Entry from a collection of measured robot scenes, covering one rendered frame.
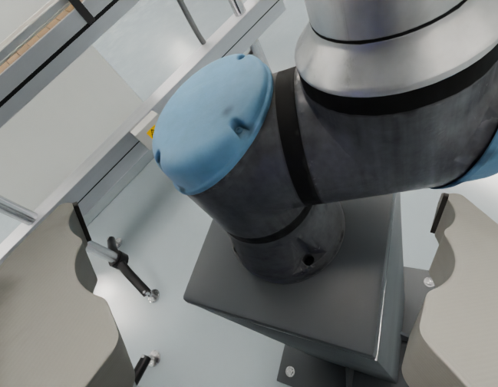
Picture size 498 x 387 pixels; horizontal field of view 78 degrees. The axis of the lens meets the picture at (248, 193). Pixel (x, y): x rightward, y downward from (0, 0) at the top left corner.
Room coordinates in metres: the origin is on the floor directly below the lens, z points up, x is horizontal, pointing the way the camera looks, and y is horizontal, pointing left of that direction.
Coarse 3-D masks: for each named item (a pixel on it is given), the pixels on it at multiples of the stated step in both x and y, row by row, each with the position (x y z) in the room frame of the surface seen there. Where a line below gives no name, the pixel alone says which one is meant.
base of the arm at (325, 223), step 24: (312, 216) 0.16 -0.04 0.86; (336, 216) 0.17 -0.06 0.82; (240, 240) 0.19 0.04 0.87; (264, 240) 0.17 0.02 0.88; (288, 240) 0.16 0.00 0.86; (312, 240) 0.15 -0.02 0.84; (336, 240) 0.15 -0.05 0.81; (264, 264) 0.17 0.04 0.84; (288, 264) 0.15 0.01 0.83; (312, 264) 0.14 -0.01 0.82
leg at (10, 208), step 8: (0, 200) 1.03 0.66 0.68; (8, 200) 1.04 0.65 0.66; (0, 208) 1.02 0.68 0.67; (8, 208) 1.02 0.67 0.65; (16, 208) 1.03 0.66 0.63; (24, 208) 1.04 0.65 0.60; (8, 216) 1.03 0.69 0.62; (16, 216) 1.02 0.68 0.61; (24, 216) 1.02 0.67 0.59; (32, 216) 1.03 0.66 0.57; (88, 248) 1.02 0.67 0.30; (96, 248) 1.03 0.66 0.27; (104, 248) 1.04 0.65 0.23; (104, 256) 1.02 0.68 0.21; (112, 256) 1.02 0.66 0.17
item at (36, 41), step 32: (64, 0) 1.15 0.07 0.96; (96, 0) 1.14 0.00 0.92; (128, 0) 1.16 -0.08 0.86; (32, 32) 1.12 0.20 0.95; (64, 32) 1.11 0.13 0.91; (96, 32) 1.13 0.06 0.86; (0, 64) 1.17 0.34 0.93; (32, 64) 1.08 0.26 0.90; (64, 64) 1.09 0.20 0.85; (0, 96) 1.05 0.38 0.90; (32, 96) 1.06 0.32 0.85
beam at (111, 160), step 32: (256, 0) 1.31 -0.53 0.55; (224, 32) 1.26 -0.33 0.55; (256, 32) 1.27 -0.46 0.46; (192, 64) 1.21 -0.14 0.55; (160, 96) 1.17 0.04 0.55; (128, 128) 1.13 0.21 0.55; (96, 160) 1.09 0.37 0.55; (128, 160) 1.09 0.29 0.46; (64, 192) 1.05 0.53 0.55; (96, 192) 1.05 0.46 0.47; (32, 224) 1.01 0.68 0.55; (0, 256) 0.98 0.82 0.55
